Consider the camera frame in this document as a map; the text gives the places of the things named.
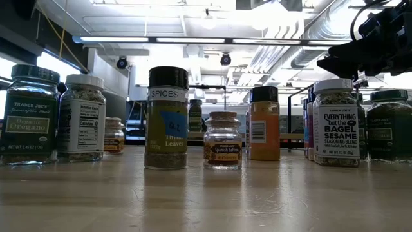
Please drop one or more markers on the black-lidded purple-label spice jar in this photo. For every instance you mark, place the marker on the black-lidded purple-label spice jar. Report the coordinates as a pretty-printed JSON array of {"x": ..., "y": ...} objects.
[{"x": 311, "y": 129}]

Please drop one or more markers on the black-lidded orange spice jar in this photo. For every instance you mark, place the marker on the black-lidded orange spice jar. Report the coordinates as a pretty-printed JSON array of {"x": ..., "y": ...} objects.
[{"x": 264, "y": 129}]

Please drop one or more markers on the black-lidded blue-label spice jar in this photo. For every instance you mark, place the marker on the black-lidded blue-label spice jar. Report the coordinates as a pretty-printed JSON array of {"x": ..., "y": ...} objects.
[{"x": 305, "y": 135}]

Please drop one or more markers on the silver ventilation duct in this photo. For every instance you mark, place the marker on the silver ventilation duct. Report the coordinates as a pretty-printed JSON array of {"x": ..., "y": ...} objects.
[{"x": 325, "y": 29}]

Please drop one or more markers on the green-lidded oregano jar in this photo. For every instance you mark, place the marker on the green-lidded oregano jar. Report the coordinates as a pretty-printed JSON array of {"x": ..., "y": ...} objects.
[
  {"x": 29, "y": 129},
  {"x": 389, "y": 135},
  {"x": 195, "y": 117}
]

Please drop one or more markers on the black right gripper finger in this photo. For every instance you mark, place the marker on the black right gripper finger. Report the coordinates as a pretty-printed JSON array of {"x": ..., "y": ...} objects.
[
  {"x": 341, "y": 64},
  {"x": 360, "y": 50}
]

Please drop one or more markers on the dark background workstation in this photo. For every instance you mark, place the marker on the dark background workstation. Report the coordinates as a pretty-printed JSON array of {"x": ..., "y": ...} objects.
[{"x": 135, "y": 119}]

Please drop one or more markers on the round ceiling lamp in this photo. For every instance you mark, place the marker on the round ceiling lamp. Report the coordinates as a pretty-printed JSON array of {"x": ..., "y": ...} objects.
[{"x": 208, "y": 21}]

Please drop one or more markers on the linear ceiling light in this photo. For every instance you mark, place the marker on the linear ceiling light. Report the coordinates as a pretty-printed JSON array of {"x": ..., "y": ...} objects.
[{"x": 112, "y": 39}]

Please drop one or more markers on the black-lidded thyme leaves jar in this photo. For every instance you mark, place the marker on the black-lidded thyme leaves jar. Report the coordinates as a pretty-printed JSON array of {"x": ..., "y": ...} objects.
[{"x": 165, "y": 129}]

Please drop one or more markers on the black ceiling spotlight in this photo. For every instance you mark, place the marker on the black ceiling spotlight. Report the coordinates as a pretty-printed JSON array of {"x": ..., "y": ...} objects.
[
  {"x": 225, "y": 59},
  {"x": 121, "y": 62}
]

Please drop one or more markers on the small cork-topped saffron jar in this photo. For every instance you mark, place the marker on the small cork-topped saffron jar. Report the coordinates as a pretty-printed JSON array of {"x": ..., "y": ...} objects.
[
  {"x": 114, "y": 137},
  {"x": 222, "y": 151}
]

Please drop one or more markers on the white-lidded bagel seasoning jar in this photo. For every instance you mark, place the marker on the white-lidded bagel seasoning jar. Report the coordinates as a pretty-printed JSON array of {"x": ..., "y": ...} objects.
[
  {"x": 82, "y": 125},
  {"x": 336, "y": 135}
]

